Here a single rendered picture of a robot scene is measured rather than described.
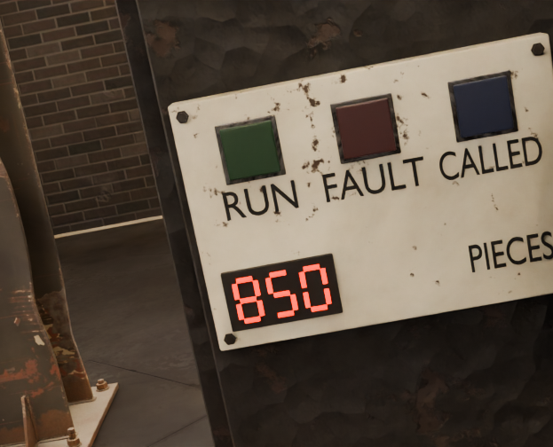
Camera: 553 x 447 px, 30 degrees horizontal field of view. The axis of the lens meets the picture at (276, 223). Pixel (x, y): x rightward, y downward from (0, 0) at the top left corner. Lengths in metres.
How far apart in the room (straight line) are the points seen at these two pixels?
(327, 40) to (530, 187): 0.17
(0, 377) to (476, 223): 2.86
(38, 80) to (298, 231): 6.23
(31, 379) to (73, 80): 3.67
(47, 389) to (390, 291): 2.78
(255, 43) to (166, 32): 0.06
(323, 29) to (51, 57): 6.19
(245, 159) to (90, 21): 6.12
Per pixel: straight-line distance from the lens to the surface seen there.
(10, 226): 3.31
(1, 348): 3.44
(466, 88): 0.70
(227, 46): 0.71
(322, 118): 0.70
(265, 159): 0.70
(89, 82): 6.83
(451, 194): 0.71
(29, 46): 6.90
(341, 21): 0.71
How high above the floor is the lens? 1.30
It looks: 12 degrees down
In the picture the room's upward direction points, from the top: 11 degrees counter-clockwise
